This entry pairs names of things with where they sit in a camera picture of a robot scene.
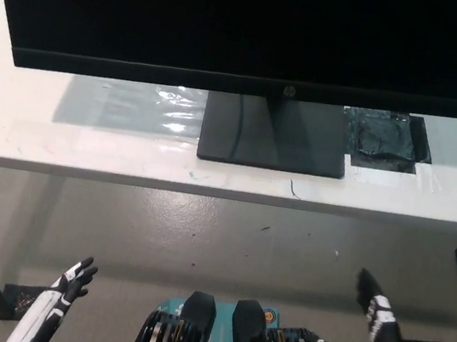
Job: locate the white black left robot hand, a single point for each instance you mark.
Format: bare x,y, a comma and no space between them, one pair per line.
41,315

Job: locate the black HP computer monitor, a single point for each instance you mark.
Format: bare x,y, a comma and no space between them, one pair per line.
216,23

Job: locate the black tape patch on table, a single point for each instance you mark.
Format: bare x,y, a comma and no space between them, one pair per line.
384,138

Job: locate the clear plastic sheet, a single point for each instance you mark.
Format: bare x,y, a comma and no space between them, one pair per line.
134,109

